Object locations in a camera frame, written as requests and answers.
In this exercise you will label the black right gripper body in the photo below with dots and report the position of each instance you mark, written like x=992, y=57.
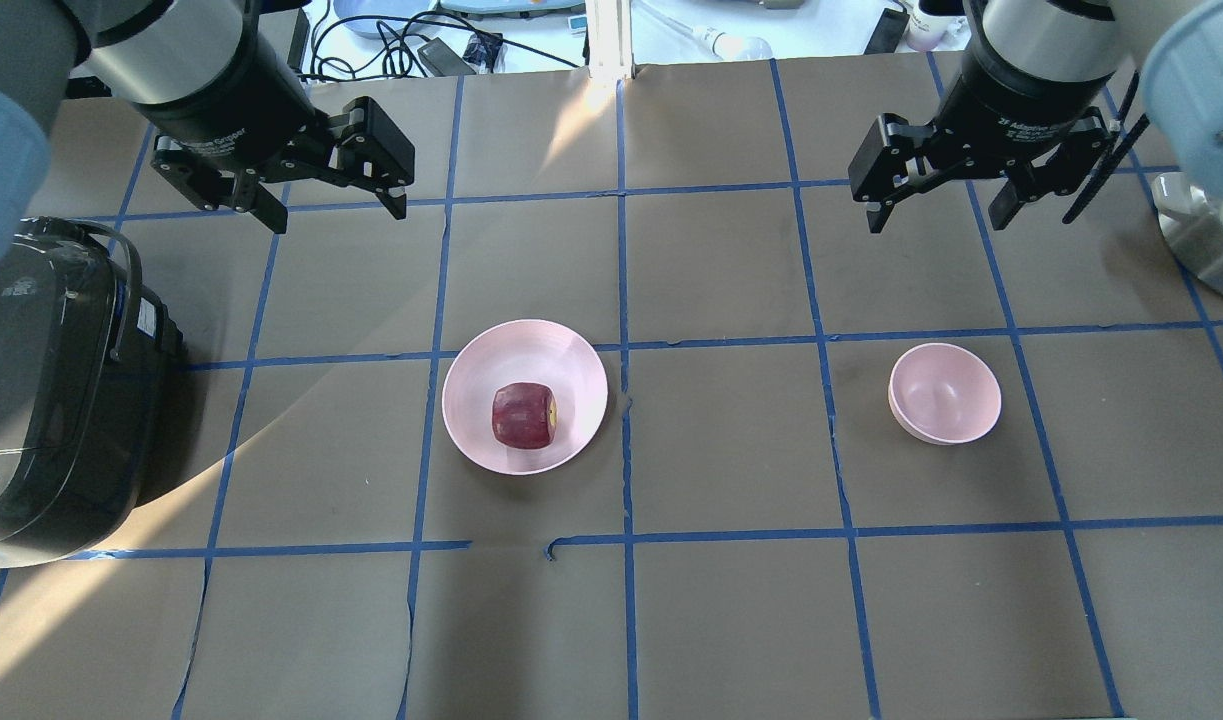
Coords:
x=1021, y=112

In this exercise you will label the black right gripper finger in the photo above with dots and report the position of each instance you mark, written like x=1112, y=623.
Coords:
x=1064, y=171
x=891, y=165

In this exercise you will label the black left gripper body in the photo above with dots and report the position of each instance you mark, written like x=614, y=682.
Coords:
x=233, y=112

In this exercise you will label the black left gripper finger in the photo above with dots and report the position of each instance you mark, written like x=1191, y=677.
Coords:
x=212, y=189
x=374, y=155

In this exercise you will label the red apple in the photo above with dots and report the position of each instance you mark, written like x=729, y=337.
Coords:
x=524, y=415

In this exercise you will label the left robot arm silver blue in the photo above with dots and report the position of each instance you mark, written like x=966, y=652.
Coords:
x=145, y=52

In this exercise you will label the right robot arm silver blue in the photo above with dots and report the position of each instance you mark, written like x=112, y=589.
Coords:
x=1164, y=65

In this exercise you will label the blue plate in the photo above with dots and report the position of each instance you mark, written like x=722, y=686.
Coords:
x=363, y=17

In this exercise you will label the pink bowl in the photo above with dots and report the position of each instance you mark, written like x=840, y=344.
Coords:
x=944, y=394

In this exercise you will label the pink plate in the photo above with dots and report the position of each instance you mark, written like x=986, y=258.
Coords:
x=526, y=350

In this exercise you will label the black rice cooker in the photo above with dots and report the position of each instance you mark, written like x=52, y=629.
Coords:
x=85, y=349

